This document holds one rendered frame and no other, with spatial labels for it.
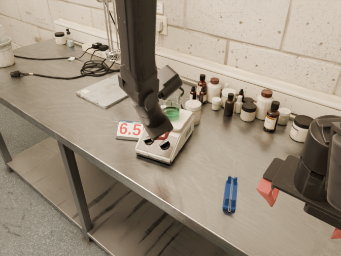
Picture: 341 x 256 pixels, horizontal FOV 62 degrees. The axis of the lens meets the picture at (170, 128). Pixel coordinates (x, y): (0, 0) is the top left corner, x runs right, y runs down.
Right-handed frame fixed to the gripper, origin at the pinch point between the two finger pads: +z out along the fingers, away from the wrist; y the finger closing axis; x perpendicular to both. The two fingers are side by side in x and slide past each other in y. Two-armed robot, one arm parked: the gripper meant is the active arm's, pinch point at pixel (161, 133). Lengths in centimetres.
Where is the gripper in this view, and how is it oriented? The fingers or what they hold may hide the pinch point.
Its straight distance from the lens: 83.6
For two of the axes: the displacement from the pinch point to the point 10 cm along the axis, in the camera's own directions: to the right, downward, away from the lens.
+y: -4.6, -7.4, 4.9
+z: 2.1, 4.5, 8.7
